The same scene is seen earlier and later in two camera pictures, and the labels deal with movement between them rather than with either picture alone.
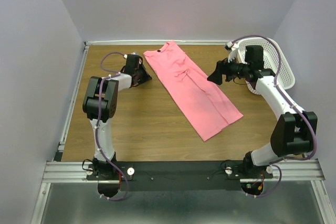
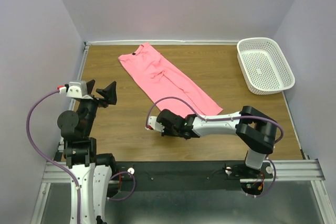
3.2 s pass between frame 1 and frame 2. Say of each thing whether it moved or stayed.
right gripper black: moved
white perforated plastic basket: stayed
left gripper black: moved
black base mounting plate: stayed
